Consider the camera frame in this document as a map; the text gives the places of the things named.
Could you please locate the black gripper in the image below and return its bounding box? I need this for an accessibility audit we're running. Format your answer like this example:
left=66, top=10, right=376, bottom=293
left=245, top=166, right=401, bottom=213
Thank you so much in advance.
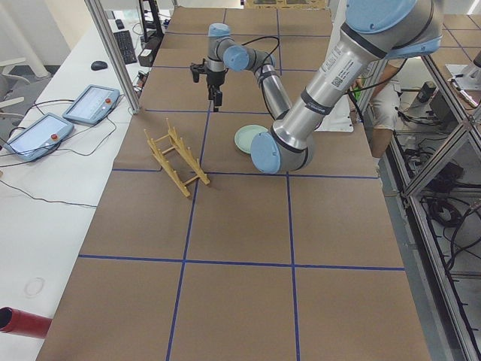
left=206, top=69, right=225, bottom=112

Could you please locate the light green plate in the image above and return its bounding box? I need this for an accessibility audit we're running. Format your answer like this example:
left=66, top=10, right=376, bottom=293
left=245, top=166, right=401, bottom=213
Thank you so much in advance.
left=234, top=124, right=267, bottom=154

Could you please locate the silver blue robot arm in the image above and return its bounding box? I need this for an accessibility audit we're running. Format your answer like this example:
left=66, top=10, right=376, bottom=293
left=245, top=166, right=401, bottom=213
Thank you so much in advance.
left=201, top=1, right=444, bottom=174

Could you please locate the wooden dish rack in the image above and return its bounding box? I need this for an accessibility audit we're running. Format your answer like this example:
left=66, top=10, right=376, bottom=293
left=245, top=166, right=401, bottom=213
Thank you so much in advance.
left=144, top=119, right=210, bottom=198

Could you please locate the black keyboard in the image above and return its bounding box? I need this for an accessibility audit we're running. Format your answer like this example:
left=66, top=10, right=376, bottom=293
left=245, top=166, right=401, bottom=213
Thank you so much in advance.
left=113, top=30, right=137, bottom=65

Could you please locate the black computer mouse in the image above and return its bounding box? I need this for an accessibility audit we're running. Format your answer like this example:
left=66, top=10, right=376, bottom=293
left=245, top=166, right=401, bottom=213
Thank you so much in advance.
left=90, top=60, right=108, bottom=71

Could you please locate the far teach pendant tablet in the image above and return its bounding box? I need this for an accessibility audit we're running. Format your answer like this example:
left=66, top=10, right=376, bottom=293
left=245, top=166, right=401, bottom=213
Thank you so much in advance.
left=62, top=84, right=120, bottom=125

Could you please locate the teach pendant tablet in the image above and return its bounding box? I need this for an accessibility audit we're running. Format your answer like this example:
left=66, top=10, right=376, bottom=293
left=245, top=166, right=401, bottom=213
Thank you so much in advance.
left=5, top=113, right=74, bottom=161
left=62, top=84, right=120, bottom=125

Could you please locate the person in white shorts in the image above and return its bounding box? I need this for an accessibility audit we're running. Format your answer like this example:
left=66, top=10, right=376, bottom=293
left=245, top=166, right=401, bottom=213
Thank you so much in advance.
left=371, top=59, right=405, bottom=165

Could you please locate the near teach pendant tablet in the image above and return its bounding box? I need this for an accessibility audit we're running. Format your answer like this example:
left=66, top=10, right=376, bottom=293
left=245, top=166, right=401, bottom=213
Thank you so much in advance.
left=5, top=113, right=74, bottom=161

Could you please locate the grey office chair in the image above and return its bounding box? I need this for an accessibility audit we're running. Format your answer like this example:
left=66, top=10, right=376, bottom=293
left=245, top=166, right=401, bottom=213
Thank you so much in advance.
left=1, top=57, right=52, bottom=120

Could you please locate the white desk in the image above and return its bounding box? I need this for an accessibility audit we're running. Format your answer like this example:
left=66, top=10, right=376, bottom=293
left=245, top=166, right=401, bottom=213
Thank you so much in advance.
left=0, top=7, right=151, bottom=313

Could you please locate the red cylinder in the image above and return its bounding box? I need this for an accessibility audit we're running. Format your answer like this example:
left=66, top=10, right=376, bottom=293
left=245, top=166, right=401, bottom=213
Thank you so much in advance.
left=1, top=307, right=52, bottom=338

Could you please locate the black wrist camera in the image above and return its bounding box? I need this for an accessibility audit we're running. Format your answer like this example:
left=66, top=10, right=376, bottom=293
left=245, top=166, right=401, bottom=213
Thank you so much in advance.
left=189, top=62, right=207, bottom=83

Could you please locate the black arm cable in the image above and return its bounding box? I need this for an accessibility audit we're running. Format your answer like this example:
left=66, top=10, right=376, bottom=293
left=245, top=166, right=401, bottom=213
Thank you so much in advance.
left=240, top=35, right=282, bottom=76

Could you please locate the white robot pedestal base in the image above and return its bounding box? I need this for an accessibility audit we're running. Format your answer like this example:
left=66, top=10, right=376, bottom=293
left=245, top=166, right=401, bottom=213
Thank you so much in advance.
left=316, top=1, right=353, bottom=132

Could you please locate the aluminium frame post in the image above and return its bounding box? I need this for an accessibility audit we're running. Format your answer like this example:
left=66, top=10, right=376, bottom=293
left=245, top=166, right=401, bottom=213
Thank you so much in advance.
left=84, top=0, right=140, bottom=114

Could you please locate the aluminium frame rack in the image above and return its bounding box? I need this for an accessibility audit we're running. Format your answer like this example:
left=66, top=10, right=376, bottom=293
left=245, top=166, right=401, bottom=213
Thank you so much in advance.
left=389, top=46, right=480, bottom=360

